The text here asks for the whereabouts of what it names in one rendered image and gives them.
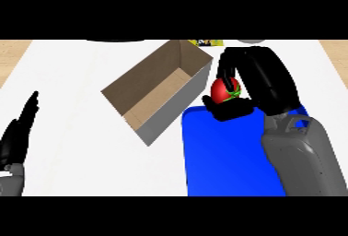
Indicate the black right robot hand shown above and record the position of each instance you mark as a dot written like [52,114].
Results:
[267,83]

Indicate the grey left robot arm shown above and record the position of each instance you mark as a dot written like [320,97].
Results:
[10,181]

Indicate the grey round object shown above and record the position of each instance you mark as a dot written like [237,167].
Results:
[252,41]

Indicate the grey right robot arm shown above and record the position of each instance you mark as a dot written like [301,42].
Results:
[301,156]

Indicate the brown cardboard box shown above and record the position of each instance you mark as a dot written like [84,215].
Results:
[158,92]

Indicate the red tomato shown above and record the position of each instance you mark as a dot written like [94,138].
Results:
[223,90]

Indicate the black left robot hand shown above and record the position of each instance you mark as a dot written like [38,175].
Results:
[18,135]

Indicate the yellow patterned object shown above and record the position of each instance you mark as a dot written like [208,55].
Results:
[205,42]

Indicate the blue tray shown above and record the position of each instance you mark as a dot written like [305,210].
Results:
[226,156]

